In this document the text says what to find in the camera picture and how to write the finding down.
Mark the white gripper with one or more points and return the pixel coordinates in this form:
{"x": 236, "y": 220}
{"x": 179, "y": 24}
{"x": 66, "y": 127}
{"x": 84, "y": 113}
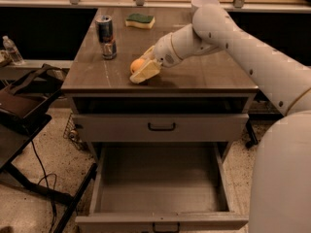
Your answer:
{"x": 163, "y": 53}

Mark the orange fruit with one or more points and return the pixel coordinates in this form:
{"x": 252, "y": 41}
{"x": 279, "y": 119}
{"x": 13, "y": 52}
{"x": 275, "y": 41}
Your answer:
{"x": 136, "y": 64}

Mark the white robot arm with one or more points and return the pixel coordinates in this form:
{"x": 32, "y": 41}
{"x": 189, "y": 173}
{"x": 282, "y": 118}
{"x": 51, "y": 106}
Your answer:
{"x": 281, "y": 187}

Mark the green yellow sponge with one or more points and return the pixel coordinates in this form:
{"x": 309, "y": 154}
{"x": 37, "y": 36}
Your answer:
{"x": 140, "y": 21}

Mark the blue silver drink can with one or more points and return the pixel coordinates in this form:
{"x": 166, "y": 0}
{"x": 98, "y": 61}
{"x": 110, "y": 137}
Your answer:
{"x": 105, "y": 35}

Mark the white bowl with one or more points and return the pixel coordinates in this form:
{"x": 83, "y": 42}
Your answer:
{"x": 196, "y": 4}

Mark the closed grey upper drawer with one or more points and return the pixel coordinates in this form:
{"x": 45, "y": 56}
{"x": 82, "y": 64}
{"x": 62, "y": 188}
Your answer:
{"x": 160, "y": 128}

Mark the grey drawer cabinet table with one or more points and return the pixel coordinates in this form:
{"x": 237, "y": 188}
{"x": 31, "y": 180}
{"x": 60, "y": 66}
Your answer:
{"x": 201, "y": 85}

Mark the open grey bottom drawer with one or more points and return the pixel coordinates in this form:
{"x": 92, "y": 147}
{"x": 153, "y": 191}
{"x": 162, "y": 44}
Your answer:
{"x": 160, "y": 190}

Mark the clear plastic water bottle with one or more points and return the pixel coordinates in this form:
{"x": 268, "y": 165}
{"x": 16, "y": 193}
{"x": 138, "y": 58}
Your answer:
{"x": 12, "y": 51}

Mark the wire basket on floor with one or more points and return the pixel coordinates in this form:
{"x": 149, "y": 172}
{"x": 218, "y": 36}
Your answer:
{"x": 71, "y": 134}

